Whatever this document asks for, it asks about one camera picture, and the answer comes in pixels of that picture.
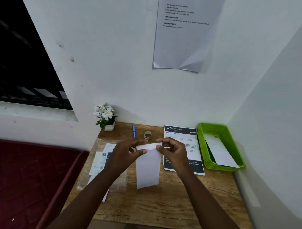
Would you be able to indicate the person's right hand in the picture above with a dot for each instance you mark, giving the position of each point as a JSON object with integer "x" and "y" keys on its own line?
{"x": 175, "y": 155}

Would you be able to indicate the person's left hand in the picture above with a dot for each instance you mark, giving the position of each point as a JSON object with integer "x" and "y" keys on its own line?
{"x": 120, "y": 155}

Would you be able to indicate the stack of white envelopes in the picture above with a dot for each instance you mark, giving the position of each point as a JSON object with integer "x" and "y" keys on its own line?
{"x": 109, "y": 147}

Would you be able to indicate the printed paper sheet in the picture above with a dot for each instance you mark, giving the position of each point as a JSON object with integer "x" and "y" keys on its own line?
{"x": 184, "y": 134}

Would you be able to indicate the green plastic tray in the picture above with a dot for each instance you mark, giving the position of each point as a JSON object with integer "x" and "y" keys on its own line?
{"x": 203, "y": 151}

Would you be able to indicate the single white envelope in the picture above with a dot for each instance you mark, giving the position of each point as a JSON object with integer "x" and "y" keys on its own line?
{"x": 147, "y": 169}
{"x": 221, "y": 151}

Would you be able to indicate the small clear tape roll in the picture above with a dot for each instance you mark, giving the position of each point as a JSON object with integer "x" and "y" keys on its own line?
{"x": 145, "y": 135}

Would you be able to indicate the person's right forearm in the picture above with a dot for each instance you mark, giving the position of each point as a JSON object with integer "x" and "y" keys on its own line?
{"x": 207, "y": 203}

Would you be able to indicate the person's left forearm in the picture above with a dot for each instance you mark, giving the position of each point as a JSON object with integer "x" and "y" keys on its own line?
{"x": 82, "y": 205}

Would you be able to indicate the clear plastic bag with card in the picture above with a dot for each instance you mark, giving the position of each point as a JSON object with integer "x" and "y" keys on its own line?
{"x": 120, "y": 184}

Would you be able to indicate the blue pen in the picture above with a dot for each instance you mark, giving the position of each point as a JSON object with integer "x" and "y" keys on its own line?
{"x": 134, "y": 131}

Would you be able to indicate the potted white flower plant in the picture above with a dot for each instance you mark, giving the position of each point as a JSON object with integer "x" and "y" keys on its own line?
{"x": 105, "y": 114}

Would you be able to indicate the dark red mattress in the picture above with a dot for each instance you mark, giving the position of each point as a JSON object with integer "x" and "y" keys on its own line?
{"x": 33, "y": 186}

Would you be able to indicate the dark window with grille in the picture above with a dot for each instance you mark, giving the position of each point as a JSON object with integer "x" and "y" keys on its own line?
{"x": 21, "y": 59}

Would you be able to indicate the white paper sheet on wall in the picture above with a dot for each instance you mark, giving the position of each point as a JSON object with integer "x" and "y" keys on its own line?
{"x": 186, "y": 40}

